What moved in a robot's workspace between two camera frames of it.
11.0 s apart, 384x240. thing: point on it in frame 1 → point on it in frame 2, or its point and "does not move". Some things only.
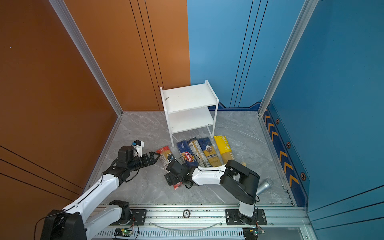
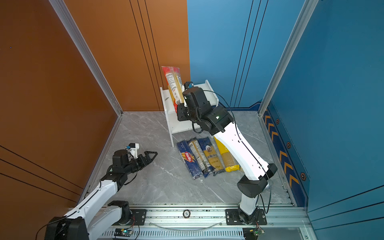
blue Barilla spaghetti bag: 187,153 does not move
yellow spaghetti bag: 226,152 does not move
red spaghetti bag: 165,153 → 174,83
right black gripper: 170,176 → 181,108
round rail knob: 186,213 does not move
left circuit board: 124,232 does not move
